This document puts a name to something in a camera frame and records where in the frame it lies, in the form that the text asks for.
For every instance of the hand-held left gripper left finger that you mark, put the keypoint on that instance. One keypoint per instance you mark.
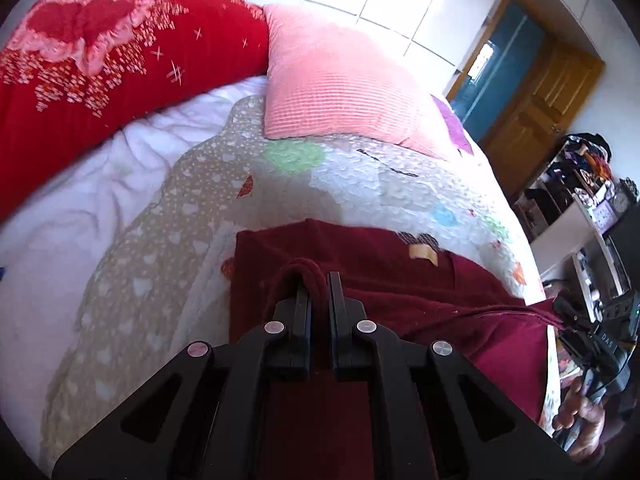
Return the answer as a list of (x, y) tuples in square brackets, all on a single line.
[(302, 310)]

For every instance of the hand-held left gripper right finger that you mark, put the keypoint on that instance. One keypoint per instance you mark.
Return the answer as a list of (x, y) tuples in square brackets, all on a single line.
[(335, 310)]

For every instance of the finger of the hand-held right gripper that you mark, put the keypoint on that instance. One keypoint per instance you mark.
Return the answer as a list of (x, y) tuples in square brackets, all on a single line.
[(570, 310)]

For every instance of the maroon fleece garment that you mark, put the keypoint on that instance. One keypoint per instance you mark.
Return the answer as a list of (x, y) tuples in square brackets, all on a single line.
[(400, 300)]

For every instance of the person's right hand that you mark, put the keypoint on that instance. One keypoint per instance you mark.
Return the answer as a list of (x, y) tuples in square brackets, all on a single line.
[(585, 425)]

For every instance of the white shelf desk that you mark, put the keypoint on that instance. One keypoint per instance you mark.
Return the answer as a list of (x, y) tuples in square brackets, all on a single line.
[(565, 240)]

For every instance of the black monitor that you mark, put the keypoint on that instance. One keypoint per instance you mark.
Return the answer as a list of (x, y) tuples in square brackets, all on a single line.
[(625, 250)]

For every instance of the purple square clock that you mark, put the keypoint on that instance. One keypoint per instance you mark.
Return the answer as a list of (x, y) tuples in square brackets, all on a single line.
[(604, 217)]

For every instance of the black ornate clock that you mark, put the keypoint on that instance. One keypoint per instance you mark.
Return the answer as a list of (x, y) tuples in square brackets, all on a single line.
[(622, 200)]

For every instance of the quilted patchwork bedspread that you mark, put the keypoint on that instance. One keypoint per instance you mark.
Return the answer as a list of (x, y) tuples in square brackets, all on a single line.
[(350, 185)]

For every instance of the wooden door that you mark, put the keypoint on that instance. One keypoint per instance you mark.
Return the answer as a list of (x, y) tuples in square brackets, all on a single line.
[(540, 105)]

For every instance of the magenta towel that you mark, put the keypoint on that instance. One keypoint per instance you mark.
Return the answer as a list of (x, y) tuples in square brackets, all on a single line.
[(457, 127)]

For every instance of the pink ribbed pillow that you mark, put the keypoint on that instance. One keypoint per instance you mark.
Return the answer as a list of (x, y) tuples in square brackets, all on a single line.
[(340, 80)]

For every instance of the white bed sheet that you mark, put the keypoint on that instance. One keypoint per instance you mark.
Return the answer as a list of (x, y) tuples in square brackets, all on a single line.
[(75, 210)]

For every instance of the blue sliding door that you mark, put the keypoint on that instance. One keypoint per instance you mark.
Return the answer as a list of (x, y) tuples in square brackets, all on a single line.
[(505, 60)]

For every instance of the red embroidered pillow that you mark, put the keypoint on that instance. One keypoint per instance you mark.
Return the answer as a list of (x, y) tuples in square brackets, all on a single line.
[(125, 85)]

